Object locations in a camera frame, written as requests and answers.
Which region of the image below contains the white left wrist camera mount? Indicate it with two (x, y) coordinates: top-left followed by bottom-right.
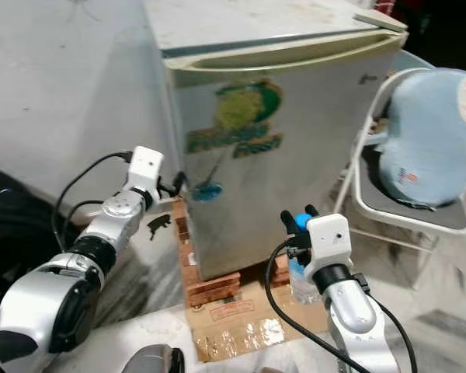
(126, 146), (166, 205)

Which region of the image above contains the beige flat panel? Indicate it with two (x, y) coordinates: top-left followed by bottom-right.
(353, 9), (411, 34)

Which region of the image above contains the white folding chair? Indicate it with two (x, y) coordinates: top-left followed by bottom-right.
(334, 51), (466, 251)

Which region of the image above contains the pale blue water jug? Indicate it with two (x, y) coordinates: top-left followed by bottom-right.
(377, 68), (466, 209)

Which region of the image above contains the silver mini fridge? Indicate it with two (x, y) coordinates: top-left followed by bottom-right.
(142, 0), (409, 282)

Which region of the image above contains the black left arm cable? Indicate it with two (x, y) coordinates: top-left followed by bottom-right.
(52, 151), (134, 251)

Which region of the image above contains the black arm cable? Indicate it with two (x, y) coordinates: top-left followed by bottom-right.
(52, 151), (134, 251)
(263, 240), (352, 373)

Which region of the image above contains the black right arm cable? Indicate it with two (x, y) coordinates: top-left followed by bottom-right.
(263, 240), (352, 373)

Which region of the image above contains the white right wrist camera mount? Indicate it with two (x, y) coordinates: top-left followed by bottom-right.
(305, 214), (353, 270)

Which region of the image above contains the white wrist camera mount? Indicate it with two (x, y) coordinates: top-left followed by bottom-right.
(126, 146), (166, 205)
(305, 214), (353, 270)

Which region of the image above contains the flattened brown cardboard box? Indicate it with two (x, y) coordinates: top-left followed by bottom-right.
(184, 280), (313, 363)

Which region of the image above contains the clear bottle with blue cap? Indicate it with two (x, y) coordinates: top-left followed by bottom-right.
(287, 212), (325, 306)

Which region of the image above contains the black bag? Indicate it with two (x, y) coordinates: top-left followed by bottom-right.
(0, 166), (68, 270)

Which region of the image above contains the red brick stack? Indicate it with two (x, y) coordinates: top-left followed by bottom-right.
(171, 198), (238, 309)
(267, 253), (293, 289)

